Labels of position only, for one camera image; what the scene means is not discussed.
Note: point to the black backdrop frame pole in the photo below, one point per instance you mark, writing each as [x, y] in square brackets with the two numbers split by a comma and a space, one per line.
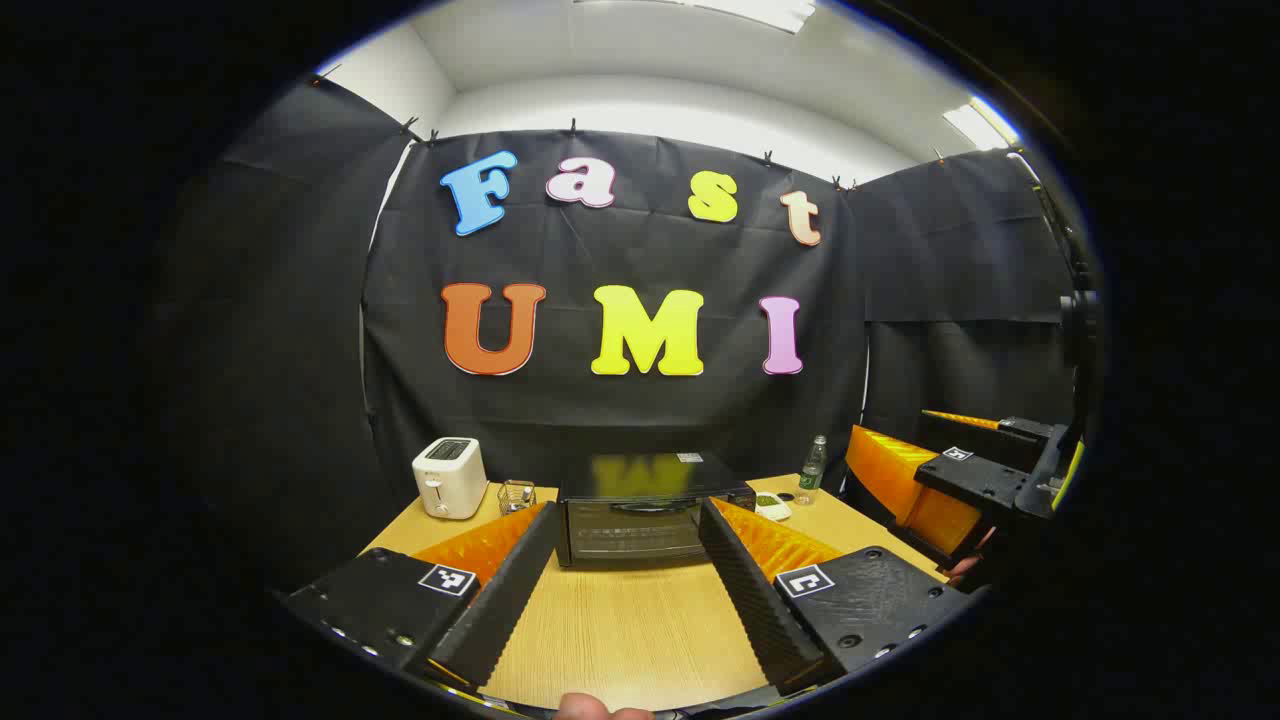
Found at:
[1050, 220]

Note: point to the black electric oven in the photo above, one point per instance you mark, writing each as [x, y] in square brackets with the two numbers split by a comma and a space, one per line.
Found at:
[640, 530]

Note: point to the clear plastic water bottle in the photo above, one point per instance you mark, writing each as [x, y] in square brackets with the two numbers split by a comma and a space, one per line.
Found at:
[811, 472]

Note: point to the black backdrop cloth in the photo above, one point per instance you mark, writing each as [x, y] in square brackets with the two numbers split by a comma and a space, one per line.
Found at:
[600, 420]

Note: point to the small white dish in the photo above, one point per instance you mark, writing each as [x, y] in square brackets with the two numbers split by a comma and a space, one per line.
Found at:
[772, 507]

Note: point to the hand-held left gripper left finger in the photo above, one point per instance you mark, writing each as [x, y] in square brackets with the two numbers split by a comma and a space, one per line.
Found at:
[505, 600]

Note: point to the ceiling light panel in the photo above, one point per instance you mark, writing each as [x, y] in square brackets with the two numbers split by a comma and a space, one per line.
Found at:
[982, 124]
[760, 12]

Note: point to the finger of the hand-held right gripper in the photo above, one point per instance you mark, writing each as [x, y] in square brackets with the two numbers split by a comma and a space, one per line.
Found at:
[900, 480]
[965, 419]

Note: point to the white toaster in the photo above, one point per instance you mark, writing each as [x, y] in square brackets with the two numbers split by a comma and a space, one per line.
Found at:
[450, 480]

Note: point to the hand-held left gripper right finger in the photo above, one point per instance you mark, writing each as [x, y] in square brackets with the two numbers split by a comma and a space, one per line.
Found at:
[752, 600]

